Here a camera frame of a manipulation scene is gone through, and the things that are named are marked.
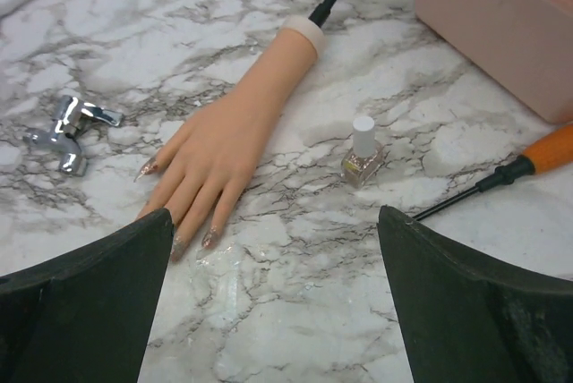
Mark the pink plastic storage box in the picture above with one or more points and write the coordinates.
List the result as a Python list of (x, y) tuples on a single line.
[(524, 45)]

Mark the mannequin practice hand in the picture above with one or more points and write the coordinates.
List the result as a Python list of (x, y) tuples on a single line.
[(212, 157)]

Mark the white nail polish cap brush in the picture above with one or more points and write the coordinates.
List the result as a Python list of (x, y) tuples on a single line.
[(364, 143)]

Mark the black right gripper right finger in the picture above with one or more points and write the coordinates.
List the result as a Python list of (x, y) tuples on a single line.
[(466, 316)]

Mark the glitter nail polish bottle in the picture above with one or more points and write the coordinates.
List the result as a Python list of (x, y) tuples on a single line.
[(358, 170)]

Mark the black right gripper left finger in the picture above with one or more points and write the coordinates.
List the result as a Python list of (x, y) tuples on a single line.
[(86, 315)]

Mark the orange handled screwdriver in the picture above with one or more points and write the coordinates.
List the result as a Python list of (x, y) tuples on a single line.
[(549, 153)]

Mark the chrome faucet tap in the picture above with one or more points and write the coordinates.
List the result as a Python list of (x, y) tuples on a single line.
[(70, 120)]

